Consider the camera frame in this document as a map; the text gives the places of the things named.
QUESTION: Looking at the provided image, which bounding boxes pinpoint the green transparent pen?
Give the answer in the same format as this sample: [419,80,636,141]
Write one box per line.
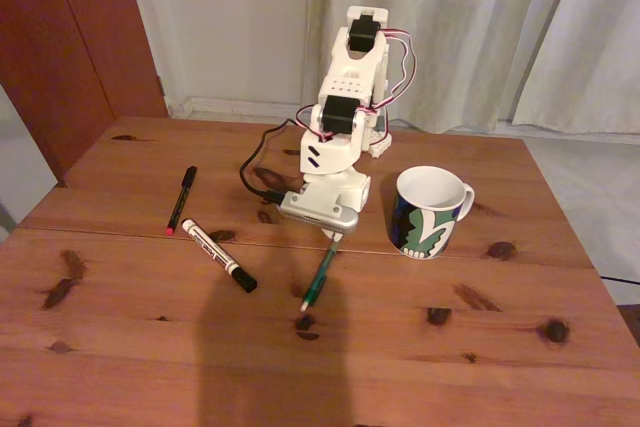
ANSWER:
[299,240,342,312]

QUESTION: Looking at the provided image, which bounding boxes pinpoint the white marker black cap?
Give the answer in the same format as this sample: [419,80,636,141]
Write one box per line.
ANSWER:
[180,218,259,294]

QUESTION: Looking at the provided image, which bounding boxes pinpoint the thin black pen red end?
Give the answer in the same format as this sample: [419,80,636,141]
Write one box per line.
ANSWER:
[165,165,198,236]

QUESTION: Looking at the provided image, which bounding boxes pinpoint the white mug green blue pattern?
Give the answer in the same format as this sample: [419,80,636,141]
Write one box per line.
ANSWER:
[387,165,476,260]

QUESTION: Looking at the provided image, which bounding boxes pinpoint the white curtain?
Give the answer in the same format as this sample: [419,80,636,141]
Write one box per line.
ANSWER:
[299,0,584,134]
[512,0,640,136]

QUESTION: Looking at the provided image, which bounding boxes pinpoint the brown wooden door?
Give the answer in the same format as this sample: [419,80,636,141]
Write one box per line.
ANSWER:
[0,0,169,188]

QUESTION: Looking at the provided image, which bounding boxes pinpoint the white furniture panel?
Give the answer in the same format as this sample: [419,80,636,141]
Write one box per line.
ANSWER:
[0,84,59,243]

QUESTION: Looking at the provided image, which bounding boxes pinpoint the silver camera box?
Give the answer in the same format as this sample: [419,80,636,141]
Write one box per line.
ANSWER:
[278,191,360,234]

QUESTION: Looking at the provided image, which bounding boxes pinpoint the black camera cable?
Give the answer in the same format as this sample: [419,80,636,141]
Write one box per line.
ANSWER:
[239,119,292,206]

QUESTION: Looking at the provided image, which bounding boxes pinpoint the red white servo wires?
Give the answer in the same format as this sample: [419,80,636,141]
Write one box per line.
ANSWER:
[294,31,419,143]

